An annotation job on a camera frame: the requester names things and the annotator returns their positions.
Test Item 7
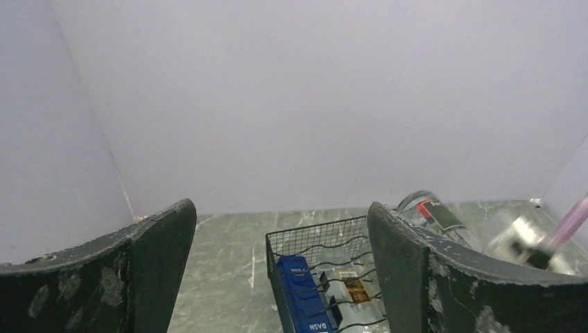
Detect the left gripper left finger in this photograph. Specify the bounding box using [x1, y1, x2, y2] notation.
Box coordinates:
[1, 198, 197, 332]

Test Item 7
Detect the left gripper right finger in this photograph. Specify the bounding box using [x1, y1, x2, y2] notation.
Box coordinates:
[366, 202, 587, 332]

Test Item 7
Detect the clear bottle black cap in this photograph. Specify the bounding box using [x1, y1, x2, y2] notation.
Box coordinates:
[316, 248, 388, 332]

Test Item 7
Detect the clear round labelled bottle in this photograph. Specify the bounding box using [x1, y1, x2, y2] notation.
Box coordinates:
[396, 190, 482, 252]

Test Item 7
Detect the tall blue square bottle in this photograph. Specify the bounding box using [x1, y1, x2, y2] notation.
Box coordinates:
[277, 256, 334, 332]

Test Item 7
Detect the black wire wine rack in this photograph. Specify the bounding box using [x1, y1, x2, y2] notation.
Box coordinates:
[266, 216, 390, 332]

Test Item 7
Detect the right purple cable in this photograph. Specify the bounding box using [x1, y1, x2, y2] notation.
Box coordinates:
[546, 193, 588, 249]

